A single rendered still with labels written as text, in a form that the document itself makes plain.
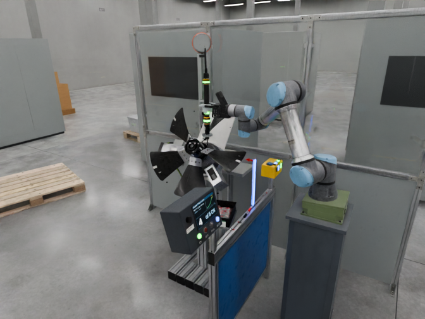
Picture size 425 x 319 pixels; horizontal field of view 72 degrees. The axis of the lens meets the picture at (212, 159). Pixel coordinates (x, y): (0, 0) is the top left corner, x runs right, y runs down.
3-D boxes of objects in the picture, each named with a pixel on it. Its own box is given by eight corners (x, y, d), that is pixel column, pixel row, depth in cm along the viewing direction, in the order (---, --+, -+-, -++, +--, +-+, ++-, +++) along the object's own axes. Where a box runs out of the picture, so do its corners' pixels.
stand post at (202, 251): (200, 269, 264) (197, 175, 231) (209, 272, 259) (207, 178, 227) (198, 272, 260) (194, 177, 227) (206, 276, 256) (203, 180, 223)
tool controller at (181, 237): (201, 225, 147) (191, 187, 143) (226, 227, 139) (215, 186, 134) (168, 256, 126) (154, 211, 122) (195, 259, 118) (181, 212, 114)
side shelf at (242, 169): (219, 161, 283) (219, 157, 282) (254, 168, 265) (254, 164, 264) (205, 169, 264) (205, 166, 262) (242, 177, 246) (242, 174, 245)
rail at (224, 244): (270, 194, 228) (271, 185, 225) (275, 195, 226) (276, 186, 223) (208, 264, 156) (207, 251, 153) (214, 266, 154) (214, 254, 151)
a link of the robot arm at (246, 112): (250, 121, 174) (250, 107, 171) (233, 119, 180) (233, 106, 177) (255, 118, 181) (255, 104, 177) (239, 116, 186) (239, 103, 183)
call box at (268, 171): (269, 170, 225) (269, 157, 221) (281, 173, 220) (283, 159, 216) (260, 178, 212) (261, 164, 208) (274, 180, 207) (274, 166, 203)
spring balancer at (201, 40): (192, 53, 250) (192, 53, 244) (191, 32, 244) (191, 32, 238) (211, 52, 251) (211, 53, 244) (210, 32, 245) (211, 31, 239)
